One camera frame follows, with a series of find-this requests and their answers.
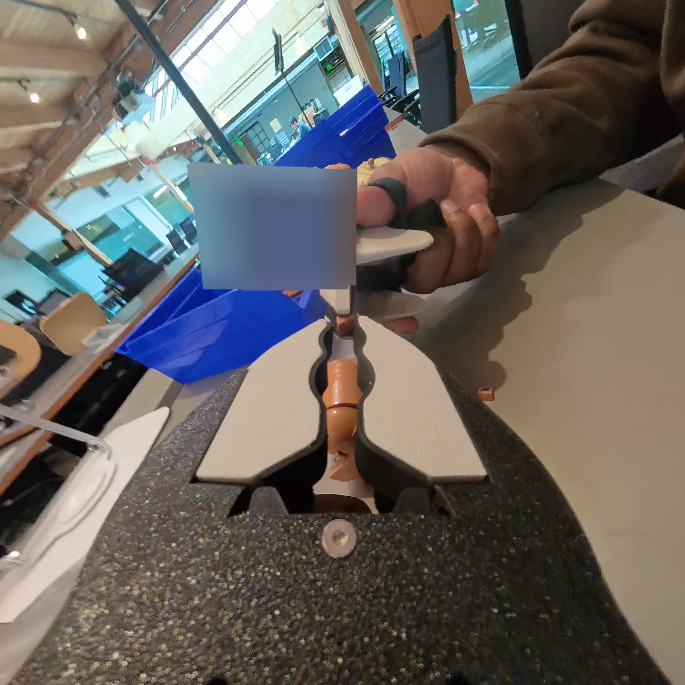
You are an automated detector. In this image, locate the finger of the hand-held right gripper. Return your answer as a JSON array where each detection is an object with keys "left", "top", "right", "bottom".
[{"left": 320, "top": 288, "right": 358, "bottom": 318}]

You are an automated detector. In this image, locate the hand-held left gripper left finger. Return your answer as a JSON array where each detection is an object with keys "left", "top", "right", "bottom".
[{"left": 195, "top": 319, "right": 328, "bottom": 514}]

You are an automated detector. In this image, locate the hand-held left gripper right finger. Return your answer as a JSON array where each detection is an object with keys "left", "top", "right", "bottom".
[{"left": 355, "top": 316, "right": 488, "bottom": 513}]

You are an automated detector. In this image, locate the brown lego head model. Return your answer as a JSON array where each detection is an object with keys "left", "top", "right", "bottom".
[{"left": 323, "top": 357, "right": 366, "bottom": 482}]

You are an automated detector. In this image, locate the blue plastic parts bin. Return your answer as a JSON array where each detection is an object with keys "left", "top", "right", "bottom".
[{"left": 114, "top": 267, "right": 328, "bottom": 384}]

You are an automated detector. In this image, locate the person's right forearm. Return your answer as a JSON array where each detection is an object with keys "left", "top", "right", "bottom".
[{"left": 419, "top": 0, "right": 685, "bottom": 216}]

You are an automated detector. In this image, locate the tan lego creature model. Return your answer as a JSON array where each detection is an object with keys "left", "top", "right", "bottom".
[{"left": 357, "top": 157, "right": 397, "bottom": 188}]

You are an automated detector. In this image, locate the person's right hand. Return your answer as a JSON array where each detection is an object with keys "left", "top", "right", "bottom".
[{"left": 356, "top": 147, "right": 502, "bottom": 335}]

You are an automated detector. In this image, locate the stack of blue bins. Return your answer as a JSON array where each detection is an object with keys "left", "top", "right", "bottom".
[{"left": 274, "top": 85, "right": 392, "bottom": 168}]

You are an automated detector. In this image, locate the black monitor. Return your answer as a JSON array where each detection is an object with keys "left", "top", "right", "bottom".
[{"left": 101, "top": 248, "right": 165, "bottom": 299}]

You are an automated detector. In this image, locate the wooden chair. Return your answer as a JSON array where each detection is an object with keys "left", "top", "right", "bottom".
[{"left": 39, "top": 291, "right": 109, "bottom": 357}]

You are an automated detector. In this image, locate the round wooden table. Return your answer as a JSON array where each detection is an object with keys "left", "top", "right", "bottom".
[{"left": 0, "top": 319, "right": 42, "bottom": 399}]

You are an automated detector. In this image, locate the black building column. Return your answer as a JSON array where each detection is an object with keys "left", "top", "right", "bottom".
[{"left": 114, "top": 0, "right": 245, "bottom": 168}]

